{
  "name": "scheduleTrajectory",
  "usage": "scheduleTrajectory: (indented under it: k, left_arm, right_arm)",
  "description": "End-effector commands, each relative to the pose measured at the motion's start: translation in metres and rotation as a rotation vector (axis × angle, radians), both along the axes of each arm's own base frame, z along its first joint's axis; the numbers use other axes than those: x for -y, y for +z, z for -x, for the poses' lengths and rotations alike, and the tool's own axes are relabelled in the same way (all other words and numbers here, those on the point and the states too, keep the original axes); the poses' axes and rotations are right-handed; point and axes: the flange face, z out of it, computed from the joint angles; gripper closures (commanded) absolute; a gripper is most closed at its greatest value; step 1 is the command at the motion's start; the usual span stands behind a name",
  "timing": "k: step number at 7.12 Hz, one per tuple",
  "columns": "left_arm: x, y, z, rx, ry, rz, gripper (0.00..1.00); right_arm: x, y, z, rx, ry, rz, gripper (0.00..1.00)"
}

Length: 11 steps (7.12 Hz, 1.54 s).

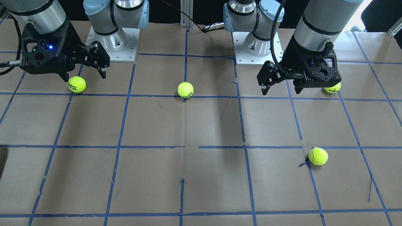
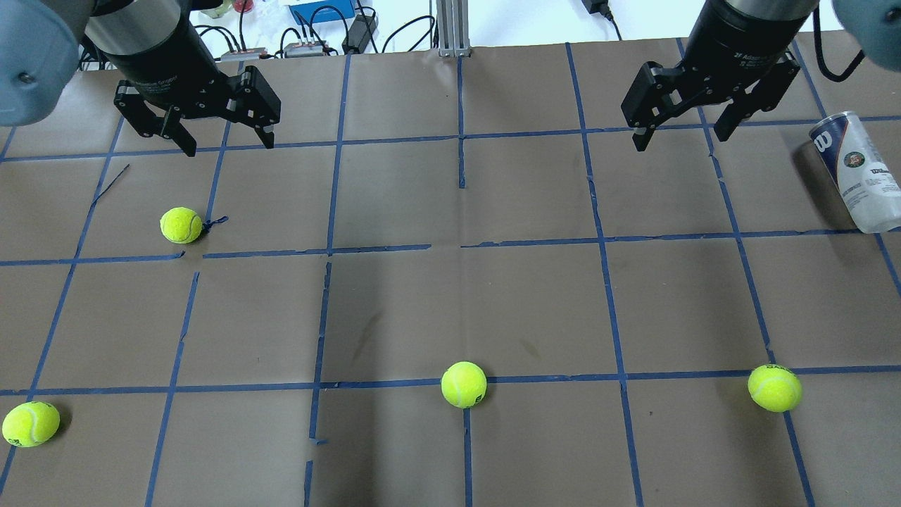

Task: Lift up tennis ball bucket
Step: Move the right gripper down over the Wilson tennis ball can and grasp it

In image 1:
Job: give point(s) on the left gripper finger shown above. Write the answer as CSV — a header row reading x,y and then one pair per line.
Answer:
x,y
299,86
268,76

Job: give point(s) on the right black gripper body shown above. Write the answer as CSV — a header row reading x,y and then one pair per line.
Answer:
x,y
73,41

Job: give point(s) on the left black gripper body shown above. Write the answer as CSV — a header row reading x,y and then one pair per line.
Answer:
x,y
291,58

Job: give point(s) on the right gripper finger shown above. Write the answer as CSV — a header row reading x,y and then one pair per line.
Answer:
x,y
93,55
64,76

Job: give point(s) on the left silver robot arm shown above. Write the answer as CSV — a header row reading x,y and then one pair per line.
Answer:
x,y
321,20

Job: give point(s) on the tennis ball front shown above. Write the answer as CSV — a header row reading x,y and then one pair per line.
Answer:
x,y
76,84

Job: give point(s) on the tennis ball near base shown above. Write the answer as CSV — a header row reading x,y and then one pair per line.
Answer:
x,y
333,89

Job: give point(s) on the tennis ball near tape scrap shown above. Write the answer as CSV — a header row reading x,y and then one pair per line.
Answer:
x,y
318,156

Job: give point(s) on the tennis ball centre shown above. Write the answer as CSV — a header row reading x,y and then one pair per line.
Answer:
x,y
185,89

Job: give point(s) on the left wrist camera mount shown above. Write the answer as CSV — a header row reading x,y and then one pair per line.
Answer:
x,y
324,69

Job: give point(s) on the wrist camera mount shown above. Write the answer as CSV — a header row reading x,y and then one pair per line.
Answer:
x,y
39,51
324,69

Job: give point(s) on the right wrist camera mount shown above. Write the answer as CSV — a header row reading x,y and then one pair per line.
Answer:
x,y
39,51

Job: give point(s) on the aluminium frame post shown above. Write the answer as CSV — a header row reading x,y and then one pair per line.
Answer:
x,y
186,7

